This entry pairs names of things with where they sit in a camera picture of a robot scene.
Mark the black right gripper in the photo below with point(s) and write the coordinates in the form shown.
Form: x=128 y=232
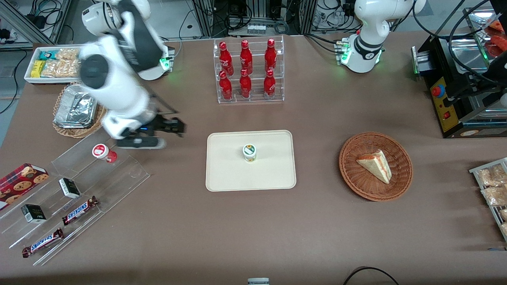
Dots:
x=161 y=124

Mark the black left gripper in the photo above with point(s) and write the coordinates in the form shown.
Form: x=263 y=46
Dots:
x=481 y=85

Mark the green gum bottle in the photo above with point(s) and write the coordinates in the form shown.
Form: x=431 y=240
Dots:
x=249 y=152

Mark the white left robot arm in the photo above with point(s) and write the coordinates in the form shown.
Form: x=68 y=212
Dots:
x=366 y=51

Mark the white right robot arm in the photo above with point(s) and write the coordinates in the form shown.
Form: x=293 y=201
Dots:
x=119 y=87

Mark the cream plastic tray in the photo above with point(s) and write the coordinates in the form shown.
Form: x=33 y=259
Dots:
x=229 y=166

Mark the red gum bottle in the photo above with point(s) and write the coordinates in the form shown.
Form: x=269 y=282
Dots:
x=102 y=152

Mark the black sealing machine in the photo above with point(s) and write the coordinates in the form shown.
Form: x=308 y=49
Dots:
x=455 y=122

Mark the red cola bottle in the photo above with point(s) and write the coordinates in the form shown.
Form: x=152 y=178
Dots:
x=225 y=87
x=246 y=57
x=271 y=55
x=245 y=85
x=225 y=57
x=269 y=84

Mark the red food packet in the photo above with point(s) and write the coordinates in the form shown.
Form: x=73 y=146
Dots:
x=497 y=39

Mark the clear acrylic stepped rack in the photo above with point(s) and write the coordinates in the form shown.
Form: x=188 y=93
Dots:
x=115 y=178

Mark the clear acrylic bottle rack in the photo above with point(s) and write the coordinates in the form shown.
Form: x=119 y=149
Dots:
x=257 y=99

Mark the clear bagged snack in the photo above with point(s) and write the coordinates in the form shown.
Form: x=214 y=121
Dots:
x=492 y=176
x=495 y=195

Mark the small wicker basket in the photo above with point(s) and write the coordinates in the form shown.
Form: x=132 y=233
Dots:
x=75 y=132

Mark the aluminium foil container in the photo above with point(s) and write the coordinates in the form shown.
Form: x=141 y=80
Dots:
x=75 y=109

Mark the wrapped triangle sandwich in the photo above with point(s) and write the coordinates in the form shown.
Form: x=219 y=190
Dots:
x=376 y=165

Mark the small black box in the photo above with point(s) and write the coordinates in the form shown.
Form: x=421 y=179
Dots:
x=69 y=188
x=33 y=213

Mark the Snickers bar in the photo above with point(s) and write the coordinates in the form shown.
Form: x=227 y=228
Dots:
x=79 y=210
x=42 y=242

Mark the clear cracker packet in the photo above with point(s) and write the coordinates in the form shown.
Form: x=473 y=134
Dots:
x=67 y=53
x=59 y=69

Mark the round brown wicker basket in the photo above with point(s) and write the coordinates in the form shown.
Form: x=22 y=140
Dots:
x=356 y=178

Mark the white connector block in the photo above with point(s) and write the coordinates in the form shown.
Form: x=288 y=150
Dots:
x=256 y=29

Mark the teal snack packet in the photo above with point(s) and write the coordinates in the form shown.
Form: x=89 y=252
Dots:
x=49 y=55

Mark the yellow snack packet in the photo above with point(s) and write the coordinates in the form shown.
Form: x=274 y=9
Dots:
x=37 y=69

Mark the white snack bin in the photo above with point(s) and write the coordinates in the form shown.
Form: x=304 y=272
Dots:
x=29 y=77

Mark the red cookie box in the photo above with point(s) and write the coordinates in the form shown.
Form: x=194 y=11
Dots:
x=21 y=182

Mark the small grey device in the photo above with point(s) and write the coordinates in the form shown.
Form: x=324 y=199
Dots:
x=258 y=281

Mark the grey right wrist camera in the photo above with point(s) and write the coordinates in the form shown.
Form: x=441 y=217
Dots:
x=142 y=143

